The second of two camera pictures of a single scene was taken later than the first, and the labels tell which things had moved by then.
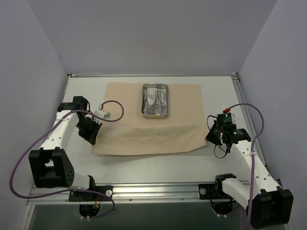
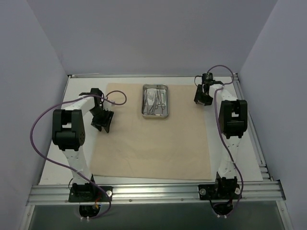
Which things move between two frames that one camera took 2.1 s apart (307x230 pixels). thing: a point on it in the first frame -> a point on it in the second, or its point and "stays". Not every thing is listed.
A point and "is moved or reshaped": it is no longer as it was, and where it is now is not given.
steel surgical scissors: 150,111 stays
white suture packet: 151,95 stays
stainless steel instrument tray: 155,100 stays
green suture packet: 163,95 stays
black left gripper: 87,124 -> 102,118
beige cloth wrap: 126,132 is moved or reshaped
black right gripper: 216,131 -> 202,95
